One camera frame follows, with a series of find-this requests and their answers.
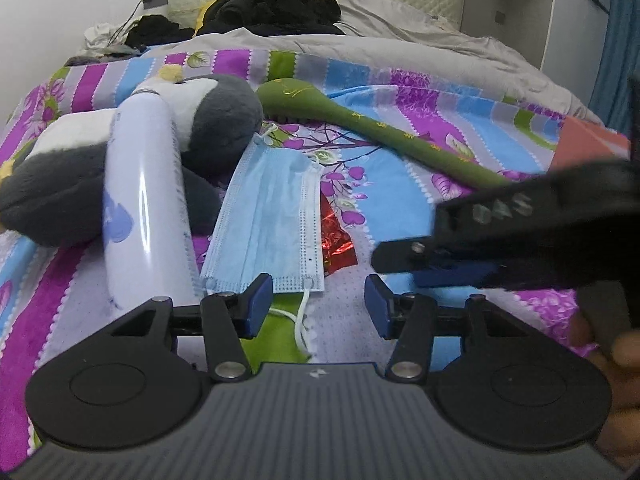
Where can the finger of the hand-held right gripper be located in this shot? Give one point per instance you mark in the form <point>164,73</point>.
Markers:
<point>450,276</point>

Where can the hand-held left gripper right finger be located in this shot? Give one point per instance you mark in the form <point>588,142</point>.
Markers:
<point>376,305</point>

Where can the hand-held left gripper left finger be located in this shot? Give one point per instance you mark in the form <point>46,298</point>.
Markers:
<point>260,302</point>

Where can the orange cardboard box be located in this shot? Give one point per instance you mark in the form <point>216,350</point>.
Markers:
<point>590,140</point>

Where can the blue face mask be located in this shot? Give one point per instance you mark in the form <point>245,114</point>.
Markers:
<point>270,210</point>

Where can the person's right hand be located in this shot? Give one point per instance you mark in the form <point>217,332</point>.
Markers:
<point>627,350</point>

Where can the red foil packet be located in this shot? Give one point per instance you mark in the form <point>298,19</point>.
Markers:
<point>337,245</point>

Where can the striped floral bedsheet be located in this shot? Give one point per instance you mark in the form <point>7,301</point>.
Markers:
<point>375,200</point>

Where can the green massage hammer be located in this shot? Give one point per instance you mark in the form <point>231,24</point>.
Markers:
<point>400,135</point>

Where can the white spray can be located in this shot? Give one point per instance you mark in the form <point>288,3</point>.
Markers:
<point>145,200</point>

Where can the blue curtain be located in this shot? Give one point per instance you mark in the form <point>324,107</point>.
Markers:
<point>615,60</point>

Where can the grey white wardrobe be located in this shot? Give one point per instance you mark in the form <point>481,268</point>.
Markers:
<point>550,20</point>

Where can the grey white penguin plush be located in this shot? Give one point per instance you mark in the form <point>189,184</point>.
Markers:
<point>220,115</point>

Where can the grey duvet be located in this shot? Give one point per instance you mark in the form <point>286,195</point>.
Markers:
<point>425,45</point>

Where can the small black cloth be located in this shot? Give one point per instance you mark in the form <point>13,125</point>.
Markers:
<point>155,30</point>

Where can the black clothes pile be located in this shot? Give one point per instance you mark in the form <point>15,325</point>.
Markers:
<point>270,10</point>

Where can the yellow pillow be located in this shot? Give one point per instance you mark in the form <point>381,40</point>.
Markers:
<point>200,15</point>

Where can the grey cloth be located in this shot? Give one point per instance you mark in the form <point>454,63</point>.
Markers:
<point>100,55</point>

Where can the white crumpled cloth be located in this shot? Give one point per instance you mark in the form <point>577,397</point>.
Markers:
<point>102,34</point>

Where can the dark wall socket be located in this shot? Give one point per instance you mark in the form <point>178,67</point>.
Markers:
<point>500,16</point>

